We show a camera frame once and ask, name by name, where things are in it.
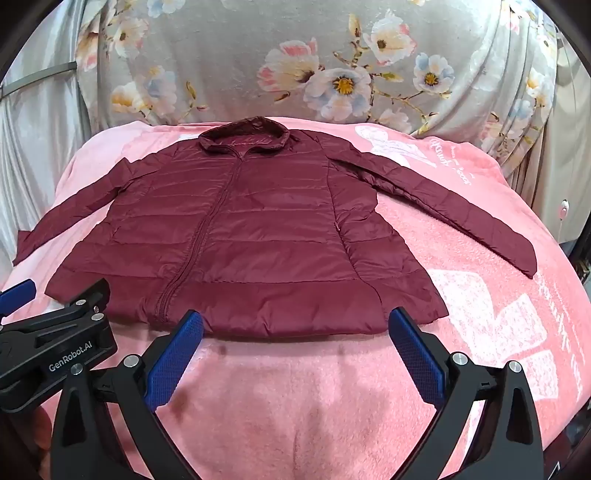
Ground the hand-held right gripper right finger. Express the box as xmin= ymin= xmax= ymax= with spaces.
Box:
xmin=389 ymin=307 xmax=544 ymax=480

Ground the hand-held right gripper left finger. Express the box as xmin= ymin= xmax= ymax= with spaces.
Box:
xmin=50 ymin=310 xmax=205 ymax=480

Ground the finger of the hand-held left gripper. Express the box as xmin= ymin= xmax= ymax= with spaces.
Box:
xmin=0 ymin=277 xmax=112 ymax=354
xmin=0 ymin=278 xmax=38 ymax=324

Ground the maroon puffer jacket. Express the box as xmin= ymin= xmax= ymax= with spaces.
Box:
xmin=13 ymin=117 xmax=537 ymax=340

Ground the pink printed blanket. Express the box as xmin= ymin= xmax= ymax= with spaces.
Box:
xmin=0 ymin=117 xmax=588 ymax=480

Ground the white satin curtain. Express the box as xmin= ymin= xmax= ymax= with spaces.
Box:
xmin=0 ymin=0 xmax=109 ymax=278

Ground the dark furniture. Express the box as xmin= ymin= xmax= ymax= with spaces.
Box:
xmin=569 ymin=228 xmax=591 ymax=289

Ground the grey metal bar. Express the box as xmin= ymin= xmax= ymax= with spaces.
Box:
xmin=0 ymin=61 xmax=78 ymax=100

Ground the grey floral bedsheet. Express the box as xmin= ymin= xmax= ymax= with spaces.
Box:
xmin=74 ymin=0 xmax=564 ymax=185

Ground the white cable with switch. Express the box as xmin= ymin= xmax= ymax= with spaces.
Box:
xmin=555 ymin=198 xmax=572 ymax=243

